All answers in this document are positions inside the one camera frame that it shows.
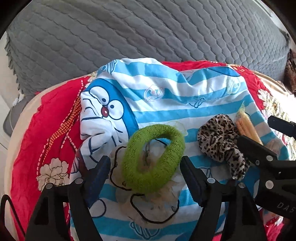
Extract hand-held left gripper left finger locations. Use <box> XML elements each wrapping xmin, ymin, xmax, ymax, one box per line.
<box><xmin>25</xmin><ymin>156</ymin><xmax>111</xmax><ymax>241</ymax></box>

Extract grey bedside stand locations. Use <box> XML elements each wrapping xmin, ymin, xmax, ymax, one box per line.
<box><xmin>3</xmin><ymin>102</ymin><xmax>26</xmax><ymax>137</ymax></box>

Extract red floral blanket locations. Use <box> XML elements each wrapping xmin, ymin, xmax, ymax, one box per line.
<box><xmin>5</xmin><ymin>60</ymin><xmax>296</xmax><ymax>241</ymax></box>

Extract pile of clothes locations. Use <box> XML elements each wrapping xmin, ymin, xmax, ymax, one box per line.
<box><xmin>283</xmin><ymin>49</ymin><xmax>296</xmax><ymax>93</ymax></box>

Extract black cable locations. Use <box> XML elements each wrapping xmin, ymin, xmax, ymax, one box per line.
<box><xmin>0</xmin><ymin>195</ymin><xmax>26</xmax><ymax>238</ymax></box>

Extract leopard print scrunchie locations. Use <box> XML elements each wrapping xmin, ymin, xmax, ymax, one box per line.
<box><xmin>197</xmin><ymin>114</ymin><xmax>251</xmax><ymax>180</ymax></box>

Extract green fuzzy hair tie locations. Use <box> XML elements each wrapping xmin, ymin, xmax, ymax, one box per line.
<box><xmin>122</xmin><ymin>124</ymin><xmax>186</xmax><ymax>193</ymax></box>

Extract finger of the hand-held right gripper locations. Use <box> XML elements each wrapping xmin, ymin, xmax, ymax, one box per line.
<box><xmin>268</xmin><ymin>115</ymin><xmax>296</xmax><ymax>141</ymax></box>
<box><xmin>236</xmin><ymin>135</ymin><xmax>281</xmax><ymax>173</ymax></box>

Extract yellow snack packet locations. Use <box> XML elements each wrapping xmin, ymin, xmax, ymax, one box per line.
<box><xmin>235</xmin><ymin>102</ymin><xmax>264</xmax><ymax>146</ymax></box>

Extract grey quilted sofa cover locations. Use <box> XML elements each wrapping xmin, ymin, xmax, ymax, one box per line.
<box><xmin>5</xmin><ymin>0</ymin><xmax>292</xmax><ymax>95</ymax></box>

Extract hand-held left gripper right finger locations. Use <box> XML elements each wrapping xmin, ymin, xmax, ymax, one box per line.
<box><xmin>180</xmin><ymin>156</ymin><xmax>262</xmax><ymax>241</ymax></box>

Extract blue striped cartoon cloth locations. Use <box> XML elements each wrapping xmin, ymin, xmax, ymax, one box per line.
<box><xmin>69</xmin><ymin>58</ymin><xmax>290</xmax><ymax>241</ymax></box>

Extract white cable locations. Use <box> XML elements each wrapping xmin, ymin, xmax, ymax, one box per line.
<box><xmin>7</xmin><ymin>94</ymin><xmax>23</xmax><ymax>130</ymax></box>

